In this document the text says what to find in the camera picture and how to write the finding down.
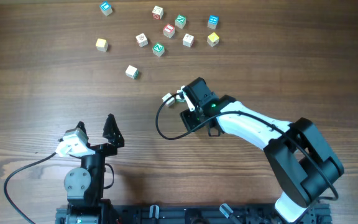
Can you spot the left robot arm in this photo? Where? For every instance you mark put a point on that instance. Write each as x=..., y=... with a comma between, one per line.
x=85, y=184

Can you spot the yellow top block left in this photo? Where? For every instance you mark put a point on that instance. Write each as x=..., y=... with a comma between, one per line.
x=102, y=45

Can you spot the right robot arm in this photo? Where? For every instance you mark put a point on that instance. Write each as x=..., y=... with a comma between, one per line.
x=302, y=160

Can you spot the green Z top block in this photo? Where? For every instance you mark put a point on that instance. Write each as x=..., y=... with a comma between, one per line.
x=158, y=49

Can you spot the blue block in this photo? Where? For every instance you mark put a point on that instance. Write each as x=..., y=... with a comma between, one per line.
x=106, y=8
x=212, y=22

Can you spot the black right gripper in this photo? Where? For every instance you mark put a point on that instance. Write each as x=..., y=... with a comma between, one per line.
x=188, y=117

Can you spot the yellow block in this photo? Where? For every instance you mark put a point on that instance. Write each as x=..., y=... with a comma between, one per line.
x=102, y=45
x=213, y=39

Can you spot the blue top block right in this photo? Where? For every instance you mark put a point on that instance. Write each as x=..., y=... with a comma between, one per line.
x=212, y=22

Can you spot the plain block number 2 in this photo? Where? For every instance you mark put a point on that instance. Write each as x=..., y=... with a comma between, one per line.
x=188, y=40

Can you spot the red sided block top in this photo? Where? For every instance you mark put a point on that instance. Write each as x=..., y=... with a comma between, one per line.
x=157, y=12

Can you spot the plain white wooden block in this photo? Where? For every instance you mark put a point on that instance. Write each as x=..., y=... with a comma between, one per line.
x=168, y=99

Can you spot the red I top block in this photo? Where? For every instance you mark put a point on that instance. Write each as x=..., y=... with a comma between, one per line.
x=169, y=31

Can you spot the red Q side block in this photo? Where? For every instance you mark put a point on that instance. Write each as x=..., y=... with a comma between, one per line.
x=141, y=40

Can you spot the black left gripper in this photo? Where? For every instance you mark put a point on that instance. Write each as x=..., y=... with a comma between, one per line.
x=109, y=150

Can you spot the yellow top block right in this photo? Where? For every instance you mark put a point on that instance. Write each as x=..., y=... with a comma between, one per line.
x=213, y=39

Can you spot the blue top block far left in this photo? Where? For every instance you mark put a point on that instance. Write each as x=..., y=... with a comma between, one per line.
x=106, y=8

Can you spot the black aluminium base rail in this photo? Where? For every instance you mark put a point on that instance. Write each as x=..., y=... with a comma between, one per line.
x=251, y=213

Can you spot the green N top block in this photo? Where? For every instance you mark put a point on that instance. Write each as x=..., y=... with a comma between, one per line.
x=180, y=21

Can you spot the green framed picture block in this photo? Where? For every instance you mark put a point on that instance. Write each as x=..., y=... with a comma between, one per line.
x=179, y=98

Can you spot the block with green side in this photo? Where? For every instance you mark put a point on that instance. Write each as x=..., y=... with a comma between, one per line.
x=132, y=72

